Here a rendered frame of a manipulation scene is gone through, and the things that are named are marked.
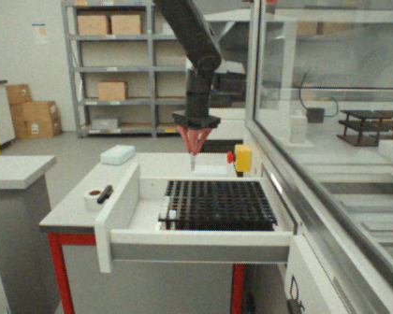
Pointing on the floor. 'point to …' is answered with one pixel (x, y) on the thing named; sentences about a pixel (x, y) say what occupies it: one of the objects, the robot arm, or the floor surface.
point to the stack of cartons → (31, 114)
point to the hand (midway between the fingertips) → (193, 151)
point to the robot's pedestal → (21, 233)
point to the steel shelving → (119, 67)
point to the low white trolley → (188, 291)
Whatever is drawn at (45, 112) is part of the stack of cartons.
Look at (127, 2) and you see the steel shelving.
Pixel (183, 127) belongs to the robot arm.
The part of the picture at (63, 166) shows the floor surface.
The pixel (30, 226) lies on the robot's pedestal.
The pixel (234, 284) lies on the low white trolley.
